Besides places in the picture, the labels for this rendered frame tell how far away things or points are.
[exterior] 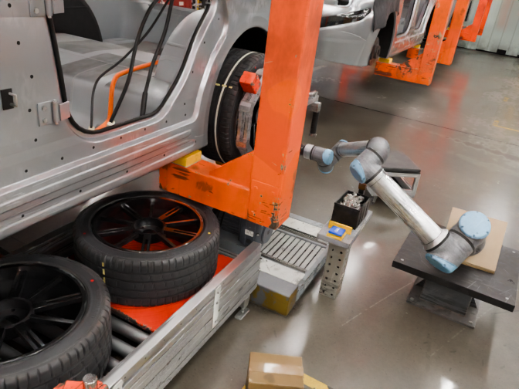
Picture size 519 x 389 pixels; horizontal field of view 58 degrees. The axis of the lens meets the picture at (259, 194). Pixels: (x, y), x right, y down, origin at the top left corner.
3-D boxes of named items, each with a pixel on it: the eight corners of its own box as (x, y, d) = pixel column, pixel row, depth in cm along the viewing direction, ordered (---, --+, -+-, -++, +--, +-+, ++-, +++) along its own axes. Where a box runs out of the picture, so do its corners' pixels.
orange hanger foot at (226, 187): (178, 177, 257) (180, 117, 242) (262, 207, 238) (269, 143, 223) (157, 188, 244) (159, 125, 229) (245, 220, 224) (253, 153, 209)
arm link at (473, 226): (491, 233, 244) (500, 222, 229) (469, 256, 242) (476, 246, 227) (466, 214, 251) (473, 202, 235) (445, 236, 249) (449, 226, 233)
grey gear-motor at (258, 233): (210, 237, 290) (214, 186, 274) (270, 260, 274) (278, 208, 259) (193, 250, 275) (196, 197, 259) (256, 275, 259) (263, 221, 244)
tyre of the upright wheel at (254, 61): (231, 164, 311) (259, 66, 306) (262, 174, 302) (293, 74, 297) (177, 150, 249) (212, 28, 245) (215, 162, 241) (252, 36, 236)
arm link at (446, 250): (478, 253, 230) (371, 143, 233) (454, 278, 229) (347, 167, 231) (463, 252, 246) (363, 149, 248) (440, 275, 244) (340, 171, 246)
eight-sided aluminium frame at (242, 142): (275, 146, 302) (286, 60, 278) (284, 149, 300) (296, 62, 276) (232, 172, 258) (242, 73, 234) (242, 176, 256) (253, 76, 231)
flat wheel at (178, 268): (115, 218, 260) (114, 180, 250) (231, 241, 253) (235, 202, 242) (45, 289, 202) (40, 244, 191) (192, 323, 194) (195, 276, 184)
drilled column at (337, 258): (324, 284, 273) (337, 221, 254) (340, 290, 269) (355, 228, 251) (318, 292, 265) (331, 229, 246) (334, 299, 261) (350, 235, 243)
